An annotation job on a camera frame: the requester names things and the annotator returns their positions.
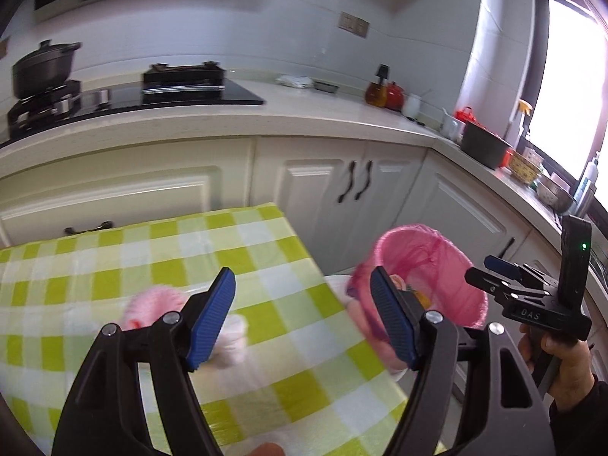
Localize white tissue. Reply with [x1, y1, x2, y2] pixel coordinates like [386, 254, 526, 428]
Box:
[209, 313, 250, 369]

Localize kitchen window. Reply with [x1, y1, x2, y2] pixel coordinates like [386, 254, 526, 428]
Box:
[522, 0, 608, 191]

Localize white jar with spoon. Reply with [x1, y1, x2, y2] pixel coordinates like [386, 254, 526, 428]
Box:
[403, 92, 431, 120]

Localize black cooking pot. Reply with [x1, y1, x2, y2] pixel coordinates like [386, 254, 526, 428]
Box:
[12, 40, 81, 98]

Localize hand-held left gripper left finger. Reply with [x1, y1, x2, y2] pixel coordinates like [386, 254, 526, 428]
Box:
[51, 267, 237, 456]

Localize yellow spray bottle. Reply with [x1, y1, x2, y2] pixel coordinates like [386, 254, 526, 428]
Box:
[510, 99, 534, 153]

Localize white pump bottle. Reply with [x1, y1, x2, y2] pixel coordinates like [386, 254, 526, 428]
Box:
[572, 152, 602, 205]

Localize glass oil bottle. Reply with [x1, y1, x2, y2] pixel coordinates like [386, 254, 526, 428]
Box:
[365, 64, 390, 108]

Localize person's right forearm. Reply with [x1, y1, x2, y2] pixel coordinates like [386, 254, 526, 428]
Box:
[548, 373, 608, 456]

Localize yellow patterned bowl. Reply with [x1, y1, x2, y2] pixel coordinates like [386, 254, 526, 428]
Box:
[508, 152, 545, 186]

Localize pink trash bin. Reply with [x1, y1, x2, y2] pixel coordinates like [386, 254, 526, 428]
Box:
[344, 294, 414, 372]

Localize white kitchen base cabinets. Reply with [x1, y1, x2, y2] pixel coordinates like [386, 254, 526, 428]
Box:
[0, 76, 608, 419]

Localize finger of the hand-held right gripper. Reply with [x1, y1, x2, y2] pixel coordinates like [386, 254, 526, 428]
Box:
[483, 255, 523, 279]
[464, 267, 513, 301]

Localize red basket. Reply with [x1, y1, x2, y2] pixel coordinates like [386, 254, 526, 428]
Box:
[453, 106, 490, 130]

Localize white plastic bag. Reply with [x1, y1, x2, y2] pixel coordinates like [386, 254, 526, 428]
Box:
[277, 74, 313, 90]

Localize green checked tablecloth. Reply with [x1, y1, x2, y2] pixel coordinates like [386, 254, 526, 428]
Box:
[0, 203, 450, 456]

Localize pink trash bag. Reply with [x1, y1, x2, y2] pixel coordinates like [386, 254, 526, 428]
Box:
[347, 224, 489, 343]

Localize person's right hand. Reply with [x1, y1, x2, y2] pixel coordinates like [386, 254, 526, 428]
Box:
[518, 323, 597, 412]

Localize black gas stove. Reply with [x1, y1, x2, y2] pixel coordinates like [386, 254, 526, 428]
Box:
[0, 62, 267, 148]

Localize metal bowl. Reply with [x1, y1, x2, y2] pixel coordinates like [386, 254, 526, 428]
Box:
[537, 176, 578, 212]

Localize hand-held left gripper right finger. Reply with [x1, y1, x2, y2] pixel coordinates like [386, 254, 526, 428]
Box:
[369, 266, 556, 456]

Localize black rectangular basin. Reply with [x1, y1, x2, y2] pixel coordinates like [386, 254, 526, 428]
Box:
[461, 120, 513, 169]

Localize red ceramic pot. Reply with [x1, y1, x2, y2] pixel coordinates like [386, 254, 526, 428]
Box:
[386, 82, 405, 112]

